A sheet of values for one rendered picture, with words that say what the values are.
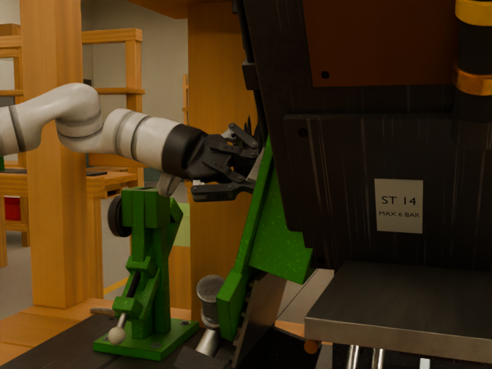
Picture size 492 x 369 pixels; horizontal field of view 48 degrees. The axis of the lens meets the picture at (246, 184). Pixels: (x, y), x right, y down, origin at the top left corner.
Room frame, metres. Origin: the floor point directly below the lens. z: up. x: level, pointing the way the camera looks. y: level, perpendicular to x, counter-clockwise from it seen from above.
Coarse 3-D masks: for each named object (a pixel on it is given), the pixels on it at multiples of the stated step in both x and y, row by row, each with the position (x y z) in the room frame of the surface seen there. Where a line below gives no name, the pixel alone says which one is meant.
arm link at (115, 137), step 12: (120, 108) 0.83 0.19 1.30; (108, 120) 0.81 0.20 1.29; (120, 120) 0.80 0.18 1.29; (132, 120) 0.80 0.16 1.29; (96, 132) 0.86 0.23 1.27; (108, 132) 0.80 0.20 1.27; (120, 132) 0.80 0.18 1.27; (132, 132) 0.79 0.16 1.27; (72, 144) 0.85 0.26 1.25; (84, 144) 0.84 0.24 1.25; (96, 144) 0.83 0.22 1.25; (108, 144) 0.81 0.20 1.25; (120, 144) 0.80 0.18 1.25; (132, 156) 0.80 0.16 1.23
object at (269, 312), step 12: (264, 276) 0.68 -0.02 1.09; (276, 276) 0.74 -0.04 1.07; (252, 288) 0.66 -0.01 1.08; (264, 288) 0.70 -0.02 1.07; (276, 288) 0.77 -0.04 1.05; (252, 300) 0.66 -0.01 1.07; (264, 300) 0.72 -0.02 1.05; (276, 300) 0.79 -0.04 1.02; (252, 312) 0.67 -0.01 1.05; (264, 312) 0.74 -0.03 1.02; (276, 312) 0.82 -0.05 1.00; (240, 324) 0.67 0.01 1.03; (252, 324) 0.69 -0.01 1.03; (264, 324) 0.76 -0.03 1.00; (240, 336) 0.66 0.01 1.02; (252, 336) 0.71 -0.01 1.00; (240, 348) 0.66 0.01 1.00; (240, 360) 0.68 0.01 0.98
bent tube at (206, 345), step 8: (256, 160) 0.75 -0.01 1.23; (256, 168) 0.74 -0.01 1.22; (248, 176) 0.73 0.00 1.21; (256, 176) 0.73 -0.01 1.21; (208, 336) 0.70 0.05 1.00; (216, 336) 0.70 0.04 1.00; (200, 344) 0.70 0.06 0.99; (208, 344) 0.70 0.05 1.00; (216, 344) 0.70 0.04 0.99; (208, 352) 0.69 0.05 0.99; (216, 352) 0.70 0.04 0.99
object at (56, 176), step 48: (48, 0) 1.17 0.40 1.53; (48, 48) 1.17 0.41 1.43; (192, 48) 1.06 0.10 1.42; (240, 48) 1.03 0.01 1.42; (192, 96) 1.06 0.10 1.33; (240, 96) 1.03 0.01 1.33; (48, 144) 1.17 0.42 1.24; (48, 192) 1.17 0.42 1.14; (48, 240) 1.18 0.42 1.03; (192, 240) 1.06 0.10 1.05; (240, 240) 1.03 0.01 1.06; (48, 288) 1.18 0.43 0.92; (192, 288) 1.06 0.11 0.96
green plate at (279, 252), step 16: (272, 160) 0.62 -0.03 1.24; (272, 176) 0.63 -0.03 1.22; (256, 192) 0.62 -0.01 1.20; (272, 192) 0.63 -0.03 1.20; (256, 208) 0.62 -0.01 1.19; (272, 208) 0.63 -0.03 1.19; (256, 224) 0.63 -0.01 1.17; (272, 224) 0.63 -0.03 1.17; (256, 240) 0.64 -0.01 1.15; (272, 240) 0.63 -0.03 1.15; (288, 240) 0.62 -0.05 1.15; (240, 256) 0.63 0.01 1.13; (256, 256) 0.64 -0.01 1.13; (272, 256) 0.63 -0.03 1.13; (288, 256) 0.62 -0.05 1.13; (304, 256) 0.62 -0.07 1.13; (240, 272) 0.63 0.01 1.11; (256, 272) 0.70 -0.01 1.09; (272, 272) 0.63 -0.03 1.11; (288, 272) 0.62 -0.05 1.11; (304, 272) 0.62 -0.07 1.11
